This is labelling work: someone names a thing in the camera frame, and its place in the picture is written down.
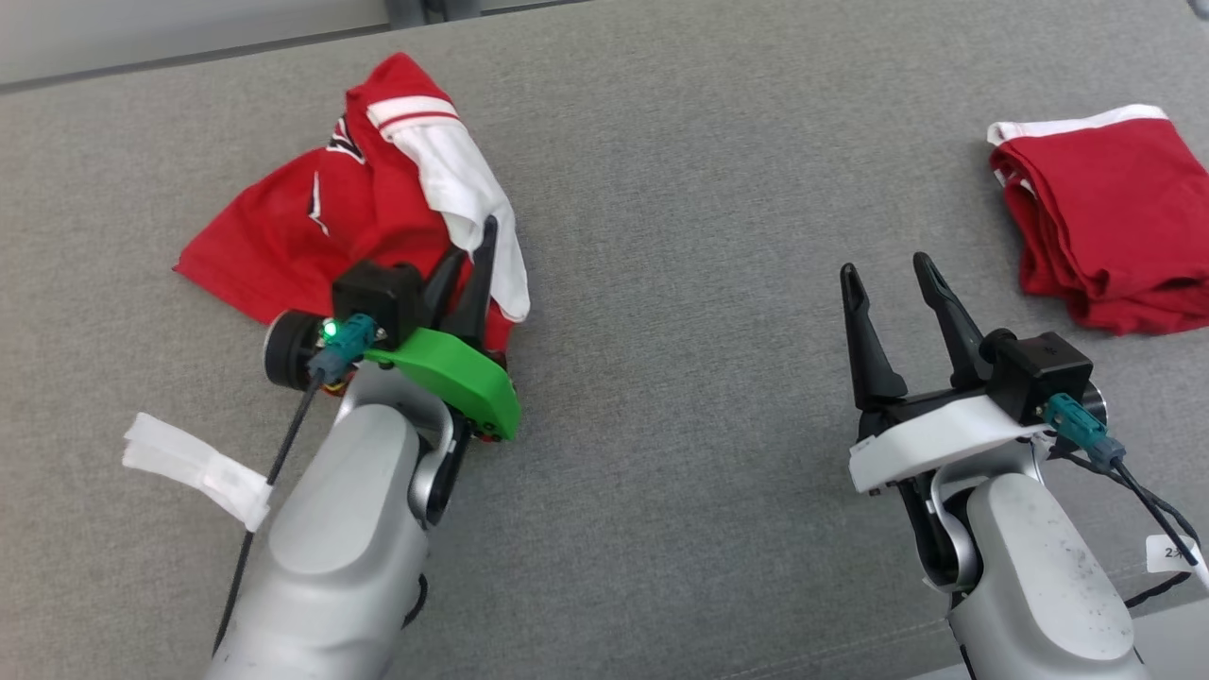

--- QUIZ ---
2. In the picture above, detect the black left gripper motor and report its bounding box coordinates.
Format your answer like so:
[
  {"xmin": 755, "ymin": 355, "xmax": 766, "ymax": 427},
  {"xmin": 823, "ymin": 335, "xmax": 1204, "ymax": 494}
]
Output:
[{"xmin": 263, "ymin": 311, "xmax": 330, "ymax": 390}]

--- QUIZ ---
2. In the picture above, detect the small white cable tag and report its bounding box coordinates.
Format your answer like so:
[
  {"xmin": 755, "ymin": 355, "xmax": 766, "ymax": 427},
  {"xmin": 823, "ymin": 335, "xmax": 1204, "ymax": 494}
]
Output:
[{"xmin": 1145, "ymin": 533, "xmax": 1206, "ymax": 576}]

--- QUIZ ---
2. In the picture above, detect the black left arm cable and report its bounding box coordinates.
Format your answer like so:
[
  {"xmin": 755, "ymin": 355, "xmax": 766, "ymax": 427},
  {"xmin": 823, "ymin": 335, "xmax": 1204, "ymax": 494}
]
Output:
[{"xmin": 212, "ymin": 316, "xmax": 381, "ymax": 655}]

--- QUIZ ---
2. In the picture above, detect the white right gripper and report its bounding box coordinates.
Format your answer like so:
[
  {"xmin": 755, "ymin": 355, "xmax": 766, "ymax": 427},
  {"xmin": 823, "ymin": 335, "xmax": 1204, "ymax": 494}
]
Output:
[{"xmin": 839, "ymin": 252, "xmax": 1051, "ymax": 495}]

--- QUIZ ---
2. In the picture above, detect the red and white basketball jersey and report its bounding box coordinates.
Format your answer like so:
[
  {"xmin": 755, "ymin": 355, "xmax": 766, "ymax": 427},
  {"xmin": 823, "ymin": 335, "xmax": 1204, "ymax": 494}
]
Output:
[{"xmin": 173, "ymin": 52, "xmax": 532, "ymax": 355}]

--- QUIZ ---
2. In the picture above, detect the folded red garment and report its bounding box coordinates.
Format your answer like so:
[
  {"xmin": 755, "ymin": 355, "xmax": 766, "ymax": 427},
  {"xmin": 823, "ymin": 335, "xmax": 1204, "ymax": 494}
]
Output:
[{"xmin": 986, "ymin": 103, "xmax": 1209, "ymax": 337}]

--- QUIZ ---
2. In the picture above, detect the white tape cable label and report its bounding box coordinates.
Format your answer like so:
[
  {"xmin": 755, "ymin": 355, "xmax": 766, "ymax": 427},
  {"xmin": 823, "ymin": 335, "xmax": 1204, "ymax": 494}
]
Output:
[{"xmin": 122, "ymin": 412, "xmax": 274, "ymax": 533}]

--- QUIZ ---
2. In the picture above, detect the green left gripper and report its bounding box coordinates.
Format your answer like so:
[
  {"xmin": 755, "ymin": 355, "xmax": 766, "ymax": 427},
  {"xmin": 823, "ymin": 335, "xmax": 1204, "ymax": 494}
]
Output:
[{"xmin": 363, "ymin": 214, "xmax": 521, "ymax": 442}]

